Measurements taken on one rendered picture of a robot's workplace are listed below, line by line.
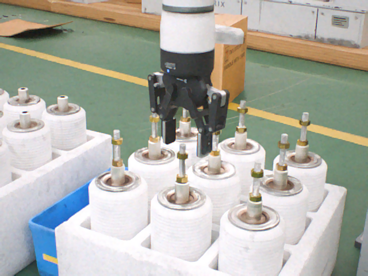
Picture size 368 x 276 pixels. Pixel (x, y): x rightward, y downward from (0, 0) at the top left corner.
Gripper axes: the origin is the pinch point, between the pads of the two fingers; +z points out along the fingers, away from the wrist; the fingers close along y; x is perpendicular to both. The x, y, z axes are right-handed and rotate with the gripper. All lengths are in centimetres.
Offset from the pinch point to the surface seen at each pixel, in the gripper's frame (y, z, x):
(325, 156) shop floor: -20, 36, 83
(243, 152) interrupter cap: -4.6, 9.6, 20.5
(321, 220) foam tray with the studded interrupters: 12.6, 17.0, 20.6
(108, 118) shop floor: -90, 36, 57
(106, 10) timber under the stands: -232, 29, 173
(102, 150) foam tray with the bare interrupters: -40.9, 19.3, 16.2
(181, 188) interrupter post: 0.2, 7.5, -0.9
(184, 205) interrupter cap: 1.6, 9.4, -1.9
